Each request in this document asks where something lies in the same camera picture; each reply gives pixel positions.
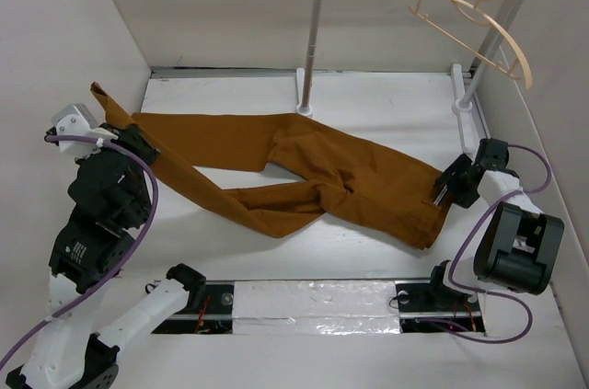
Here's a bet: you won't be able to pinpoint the white metal clothes rack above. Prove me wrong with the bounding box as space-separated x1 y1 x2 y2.
292 0 543 121

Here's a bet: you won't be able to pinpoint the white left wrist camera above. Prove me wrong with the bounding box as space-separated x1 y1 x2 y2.
44 103 118 163

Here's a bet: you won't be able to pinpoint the silver foil tape strip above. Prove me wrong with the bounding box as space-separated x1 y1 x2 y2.
232 280 401 336

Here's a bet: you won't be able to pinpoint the brown trousers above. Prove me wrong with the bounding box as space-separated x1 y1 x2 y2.
90 84 450 249

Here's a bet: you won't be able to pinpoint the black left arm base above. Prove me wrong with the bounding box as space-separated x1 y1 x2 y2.
153 281 235 335

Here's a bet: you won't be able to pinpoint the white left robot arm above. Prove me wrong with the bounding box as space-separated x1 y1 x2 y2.
6 125 206 388

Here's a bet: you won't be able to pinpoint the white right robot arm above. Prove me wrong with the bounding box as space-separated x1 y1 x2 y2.
425 138 564 310

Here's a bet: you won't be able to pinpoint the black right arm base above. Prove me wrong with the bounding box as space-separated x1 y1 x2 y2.
389 280 485 334

